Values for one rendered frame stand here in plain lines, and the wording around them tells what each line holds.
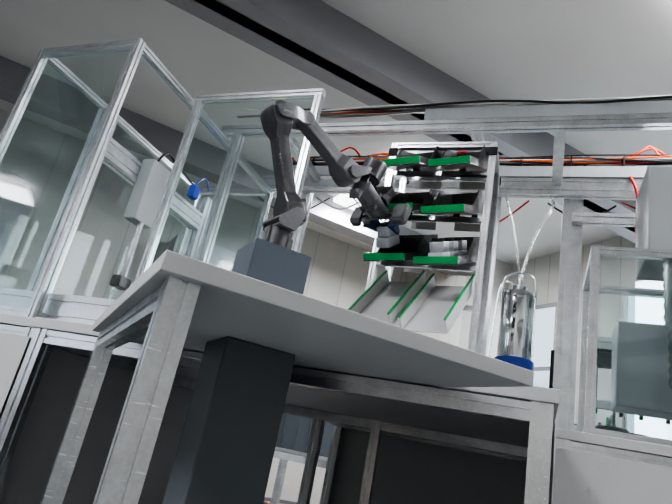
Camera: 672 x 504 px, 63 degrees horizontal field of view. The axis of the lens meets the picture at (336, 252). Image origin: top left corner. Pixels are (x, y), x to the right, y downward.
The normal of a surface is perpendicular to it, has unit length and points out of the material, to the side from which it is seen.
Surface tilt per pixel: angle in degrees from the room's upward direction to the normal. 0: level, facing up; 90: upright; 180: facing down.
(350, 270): 90
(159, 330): 90
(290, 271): 90
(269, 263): 90
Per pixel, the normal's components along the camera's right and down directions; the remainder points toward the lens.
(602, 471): -0.32, -0.38
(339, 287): 0.48, -0.22
